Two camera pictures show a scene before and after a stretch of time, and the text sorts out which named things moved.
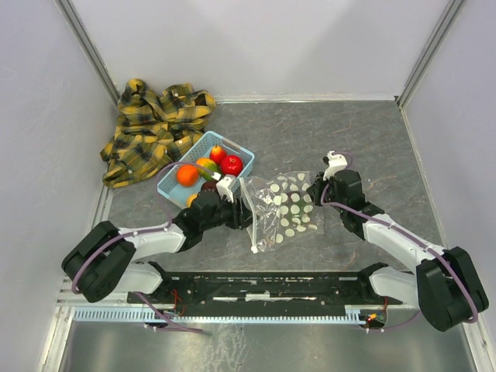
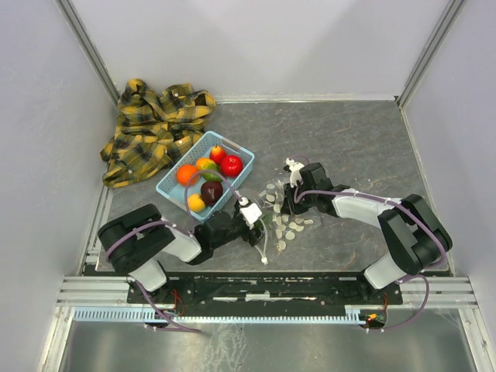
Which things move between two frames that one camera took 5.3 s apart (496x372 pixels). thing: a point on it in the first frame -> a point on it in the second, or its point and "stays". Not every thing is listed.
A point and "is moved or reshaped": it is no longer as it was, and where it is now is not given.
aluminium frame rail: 89,49 stays
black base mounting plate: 331,287 stays
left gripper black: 242,216 -> 253,238
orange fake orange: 187,175 stays
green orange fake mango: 206,167 stays
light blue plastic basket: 211,157 stays
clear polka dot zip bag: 277,208 is moved or reshaped
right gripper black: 315,190 -> 288,206
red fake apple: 231,164 stays
